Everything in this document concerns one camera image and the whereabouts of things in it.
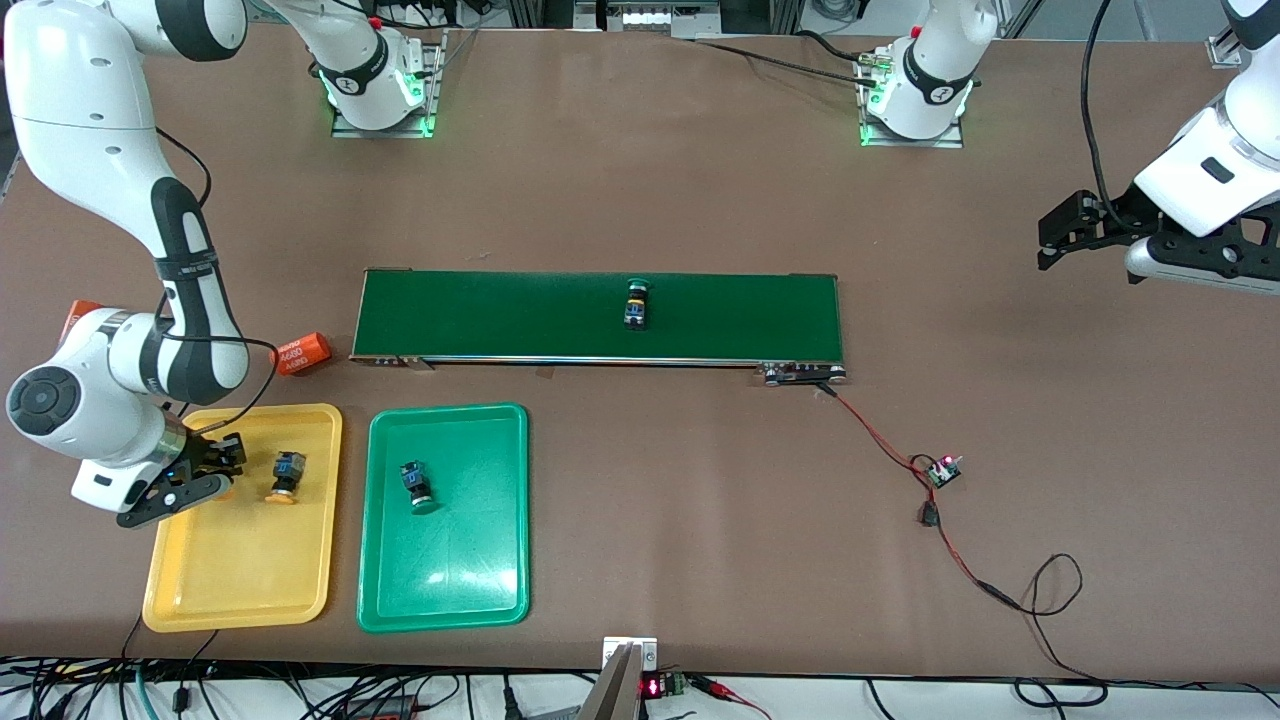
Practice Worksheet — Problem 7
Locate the red and black wire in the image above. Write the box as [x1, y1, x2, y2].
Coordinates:
[815, 383, 1025, 612]

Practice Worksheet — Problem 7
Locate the green conveyor belt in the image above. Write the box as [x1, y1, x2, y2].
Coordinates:
[349, 267, 849, 389]

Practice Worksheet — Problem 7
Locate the grey control box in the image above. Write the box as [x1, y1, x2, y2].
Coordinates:
[575, 0, 721, 39]

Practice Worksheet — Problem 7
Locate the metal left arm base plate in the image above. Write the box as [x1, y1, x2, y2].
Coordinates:
[860, 50, 966, 150]

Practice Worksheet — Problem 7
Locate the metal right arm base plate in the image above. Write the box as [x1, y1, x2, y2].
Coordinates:
[332, 30, 446, 139]

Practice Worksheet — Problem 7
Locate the red alligator clip lead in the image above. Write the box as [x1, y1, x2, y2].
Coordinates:
[693, 676, 773, 720]

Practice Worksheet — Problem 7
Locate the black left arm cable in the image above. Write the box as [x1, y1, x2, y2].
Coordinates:
[1080, 0, 1141, 229]

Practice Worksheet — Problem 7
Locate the yellow mushroom push button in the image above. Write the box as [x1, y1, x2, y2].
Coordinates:
[265, 450, 307, 507]

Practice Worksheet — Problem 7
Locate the black table cable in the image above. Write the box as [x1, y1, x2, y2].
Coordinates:
[693, 30, 886, 89]

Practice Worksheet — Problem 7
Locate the green plastic tray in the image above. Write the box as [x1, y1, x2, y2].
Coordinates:
[356, 402, 531, 635]

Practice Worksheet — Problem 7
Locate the thin black wire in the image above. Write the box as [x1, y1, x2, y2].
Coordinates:
[1014, 552, 1109, 709]

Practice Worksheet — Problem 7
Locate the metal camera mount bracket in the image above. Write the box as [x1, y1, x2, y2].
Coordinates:
[580, 635, 661, 720]

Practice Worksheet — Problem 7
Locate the yellow plastic tray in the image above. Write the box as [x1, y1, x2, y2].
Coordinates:
[142, 403, 344, 634]

